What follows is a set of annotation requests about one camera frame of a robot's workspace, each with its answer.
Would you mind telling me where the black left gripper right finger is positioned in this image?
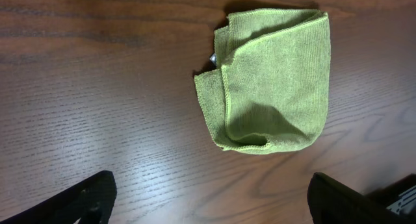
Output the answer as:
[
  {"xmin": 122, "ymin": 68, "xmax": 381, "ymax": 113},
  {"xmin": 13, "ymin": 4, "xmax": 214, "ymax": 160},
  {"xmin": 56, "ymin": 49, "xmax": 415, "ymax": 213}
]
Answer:
[{"xmin": 307, "ymin": 172, "xmax": 415, "ymax": 224}]

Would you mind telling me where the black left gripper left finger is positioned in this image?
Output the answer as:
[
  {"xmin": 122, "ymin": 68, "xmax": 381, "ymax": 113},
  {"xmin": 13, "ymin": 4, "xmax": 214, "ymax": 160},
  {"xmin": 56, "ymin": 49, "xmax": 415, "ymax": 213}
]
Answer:
[{"xmin": 1, "ymin": 170, "xmax": 117, "ymax": 224}]

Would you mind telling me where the green cloth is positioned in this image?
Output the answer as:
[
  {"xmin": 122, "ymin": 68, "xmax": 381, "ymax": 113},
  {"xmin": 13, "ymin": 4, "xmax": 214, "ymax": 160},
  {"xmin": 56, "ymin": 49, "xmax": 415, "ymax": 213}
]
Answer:
[{"xmin": 194, "ymin": 8, "xmax": 331, "ymax": 155}]

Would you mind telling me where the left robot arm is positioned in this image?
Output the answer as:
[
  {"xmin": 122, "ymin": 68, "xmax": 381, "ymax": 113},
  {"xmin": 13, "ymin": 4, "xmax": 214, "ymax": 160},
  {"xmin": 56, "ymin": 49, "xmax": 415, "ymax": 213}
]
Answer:
[{"xmin": 1, "ymin": 171, "xmax": 415, "ymax": 224}]

